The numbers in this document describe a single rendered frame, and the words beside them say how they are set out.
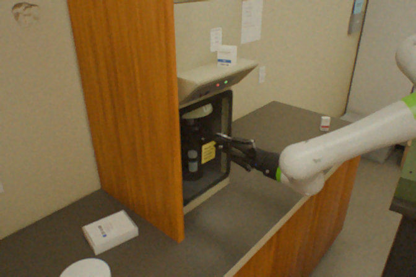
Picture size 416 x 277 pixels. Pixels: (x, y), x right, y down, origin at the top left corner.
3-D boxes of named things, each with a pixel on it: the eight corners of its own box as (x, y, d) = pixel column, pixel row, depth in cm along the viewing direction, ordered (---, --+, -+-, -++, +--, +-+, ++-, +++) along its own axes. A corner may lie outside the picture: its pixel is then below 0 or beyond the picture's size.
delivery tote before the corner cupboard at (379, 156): (329, 147, 369) (334, 121, 353) (344, 135, 396) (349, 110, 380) (384, 167, 332) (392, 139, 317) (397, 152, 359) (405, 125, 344)
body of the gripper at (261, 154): (273, 169, 117) (251, 160, 123) (275, 148, 113) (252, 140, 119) (261, 177, 112) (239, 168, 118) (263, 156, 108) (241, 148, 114)
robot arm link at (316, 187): (318, 206, 104) (332, 176, 107) (311, 193, 95) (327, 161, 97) (280, 188, 113) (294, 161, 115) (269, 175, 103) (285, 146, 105)
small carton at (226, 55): (216, 65, 108) (217, 47, 106) (222, 62, 113) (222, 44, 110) (231, 67, 107) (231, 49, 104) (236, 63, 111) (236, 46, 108)
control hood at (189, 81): (170, 106, 103) (168, 75, 99) (233, 82, 125) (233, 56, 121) (196, 115, 97) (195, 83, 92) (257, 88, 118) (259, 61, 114)
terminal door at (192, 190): (178, 209, 123) (173, 110, 105) (228, 175, 144) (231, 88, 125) (180, 209, 123) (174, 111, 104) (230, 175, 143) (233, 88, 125)
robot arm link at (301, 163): (417, 145, 88) (395, 114, 94) (420, 125, 79) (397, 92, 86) (291, 192, 97) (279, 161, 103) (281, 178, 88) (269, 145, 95)
